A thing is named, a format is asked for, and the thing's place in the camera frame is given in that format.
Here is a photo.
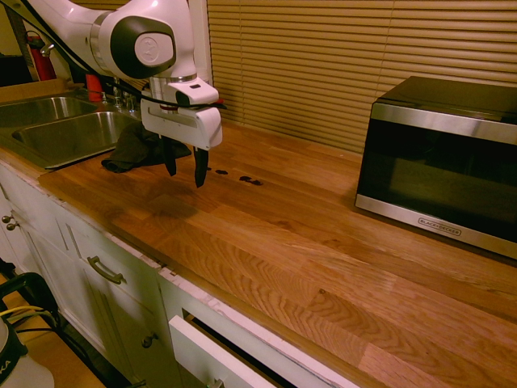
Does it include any black steel microwave oven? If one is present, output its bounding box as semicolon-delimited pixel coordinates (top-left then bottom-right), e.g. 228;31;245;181
354;75;517;260

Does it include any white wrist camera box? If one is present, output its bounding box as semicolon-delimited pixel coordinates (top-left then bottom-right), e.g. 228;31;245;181
166;78;221;111

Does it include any yellow cable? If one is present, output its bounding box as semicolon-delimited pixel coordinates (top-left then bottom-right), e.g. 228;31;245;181
0;305;45;321

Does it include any red spray bottle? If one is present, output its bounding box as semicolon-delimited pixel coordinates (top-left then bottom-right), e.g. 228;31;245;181
84;72;103;103

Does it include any wide tan window blind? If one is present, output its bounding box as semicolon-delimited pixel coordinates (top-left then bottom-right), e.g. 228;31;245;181
208;0;517;154

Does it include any metal cabinet pull handle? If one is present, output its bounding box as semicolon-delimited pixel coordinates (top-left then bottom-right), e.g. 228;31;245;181
86;255;127;285

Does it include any stainless steel double sink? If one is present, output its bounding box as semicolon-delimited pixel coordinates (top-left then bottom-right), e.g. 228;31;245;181
0;95;151;171

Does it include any white window frame post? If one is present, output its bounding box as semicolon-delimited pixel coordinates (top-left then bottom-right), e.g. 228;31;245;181
188;0;213;84

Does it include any chrome sink faucet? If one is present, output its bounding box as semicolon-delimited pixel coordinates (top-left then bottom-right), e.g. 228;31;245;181
39;43;138;115

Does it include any red fire extinguisher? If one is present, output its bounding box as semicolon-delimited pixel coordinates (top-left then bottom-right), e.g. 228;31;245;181
24;30;57;82

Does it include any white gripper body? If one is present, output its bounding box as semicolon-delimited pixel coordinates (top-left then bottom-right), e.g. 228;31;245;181
140;99;225;152

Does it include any black box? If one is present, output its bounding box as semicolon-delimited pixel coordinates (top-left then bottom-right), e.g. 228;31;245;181
0;54;33;87

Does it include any dark grey cloth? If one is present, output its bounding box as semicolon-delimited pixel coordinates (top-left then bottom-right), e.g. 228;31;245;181
100;120;193;175

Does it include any white open drawer front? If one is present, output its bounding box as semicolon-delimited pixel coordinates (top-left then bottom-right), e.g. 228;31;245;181
168;314;284;388

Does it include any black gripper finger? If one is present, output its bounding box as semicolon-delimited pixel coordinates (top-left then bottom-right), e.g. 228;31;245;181
192;146;210;189
162;136;179;177

